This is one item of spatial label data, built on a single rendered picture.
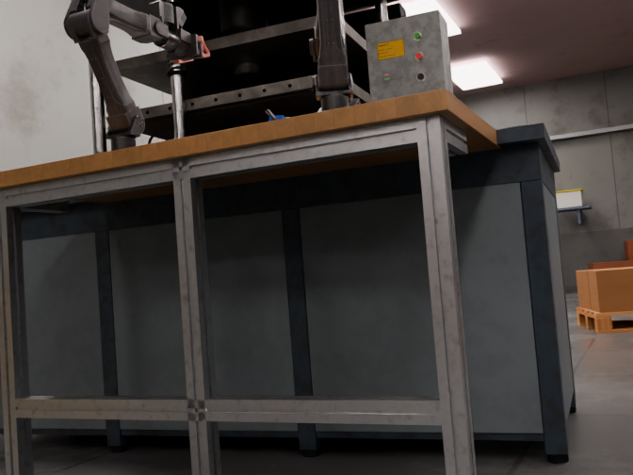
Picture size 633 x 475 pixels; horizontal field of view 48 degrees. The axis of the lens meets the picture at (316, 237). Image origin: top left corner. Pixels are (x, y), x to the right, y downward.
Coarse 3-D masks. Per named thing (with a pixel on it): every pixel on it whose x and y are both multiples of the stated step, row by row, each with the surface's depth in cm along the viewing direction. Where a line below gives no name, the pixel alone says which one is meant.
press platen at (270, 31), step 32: (256, 32) 295; (288, 32) 290; (352, 32) 303; (128, 64) 319; (160, 64) 317; (192, 64) 320; (224, 64) 324; (288, 64) 331; (352, 64) 339; (192, 96) 373
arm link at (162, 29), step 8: (160, 0) 200; (152, 8) 201; (160, 8) 200; (168, 8) 202; (160, 16) 199; (168, 16) 202; (160, 24) 196; (160, 32) 195; (168, 32) 199; (160, 40) 200
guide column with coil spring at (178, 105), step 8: (168, 0) 303; (176, 0) 304; (176, 64) 301; (176, 80) 301; (176, 88) 300; (184, 88) 303; (176, 96) 300; (184, 96) 302; (176, 104) 300; (184, 104) 302; (176, 112) 300; (184, 112) 301; (176, 120) 300; (184, 120) 301; (176, 128) 300; (184, 128) 300; (176, 136) 300; (184, 136) 300
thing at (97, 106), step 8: (376, 0) 337; (384, 0) 337; (376, 8) 338; (384, 8) 337; (376, 16) 338; (384, 16) 336; (344, 24) 273; (344, 32) 272; (344, 40) 272; (344, 48) 272; (96, 80) 314; (96, 88) 314; (96, 96) 314; (96, 104) 313; (104, 104) 316; (96, 112) 313; (104, 112) 316; (96, 120) 313; (104, 120) 315; (96, 128) 313; (104, 128) 314; (96, 136) 313; (104, 136) 314; (96, 144) 312; (104, 144) 314; (96, 152) 312; (104, 152) 313
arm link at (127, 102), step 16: (80, 16) 171; (80, 32) 173; (96, 32) 172; (96, 48) 174; (96, 64) 176; (112, 64) 178; (112, 80) 177; (112, 96) 179; (128, 96) 182; (112, 112) 181; (128, 112) 180; (112, 128) 183; (128, 128) 181; (144, 128) 186
